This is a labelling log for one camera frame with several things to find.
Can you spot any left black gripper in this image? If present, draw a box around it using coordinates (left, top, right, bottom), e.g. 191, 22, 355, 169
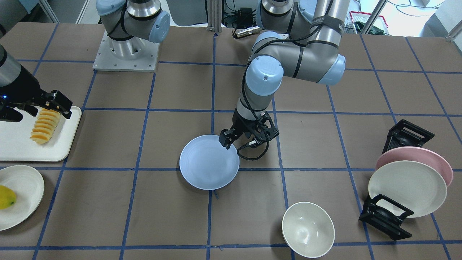
218, 109, 279, 150

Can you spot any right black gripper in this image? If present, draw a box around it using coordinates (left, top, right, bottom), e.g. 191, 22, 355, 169
0, 65, 72, 123

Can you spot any blue plate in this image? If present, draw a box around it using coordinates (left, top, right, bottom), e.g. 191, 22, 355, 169
179, 135, 240, 190

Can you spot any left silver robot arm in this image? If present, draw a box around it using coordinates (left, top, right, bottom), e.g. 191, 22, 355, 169
219, 0, 349, 149

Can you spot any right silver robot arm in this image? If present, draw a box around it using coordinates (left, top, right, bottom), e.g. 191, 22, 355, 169
0, 0, 170, 123

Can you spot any cream plate with lemon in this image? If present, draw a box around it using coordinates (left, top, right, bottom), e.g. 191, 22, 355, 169
0, 165, 44, 231

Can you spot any black plate rack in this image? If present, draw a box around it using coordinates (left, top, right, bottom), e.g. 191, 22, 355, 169
359, 120, 435, 241

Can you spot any pink plate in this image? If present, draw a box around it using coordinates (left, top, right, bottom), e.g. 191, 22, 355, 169
375, 146, 454, 186

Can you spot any cream plate in rack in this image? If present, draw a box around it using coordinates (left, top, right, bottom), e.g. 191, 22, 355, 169
368, 161, 447, 218

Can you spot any white rectangular tray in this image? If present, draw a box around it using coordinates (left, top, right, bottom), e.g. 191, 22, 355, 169
0, 106, 82, 162

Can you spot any yellow lemon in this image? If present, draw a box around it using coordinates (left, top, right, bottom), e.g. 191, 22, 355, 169
0, 185, 17, 210

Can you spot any cream bowl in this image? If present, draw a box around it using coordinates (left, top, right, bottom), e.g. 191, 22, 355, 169
282, 202, 336, 259

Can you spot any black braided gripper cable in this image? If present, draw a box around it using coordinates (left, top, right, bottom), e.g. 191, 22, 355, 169
236, 90, 270, 161

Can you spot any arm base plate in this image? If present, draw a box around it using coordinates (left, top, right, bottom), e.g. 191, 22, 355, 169
93, 31, 160, 72

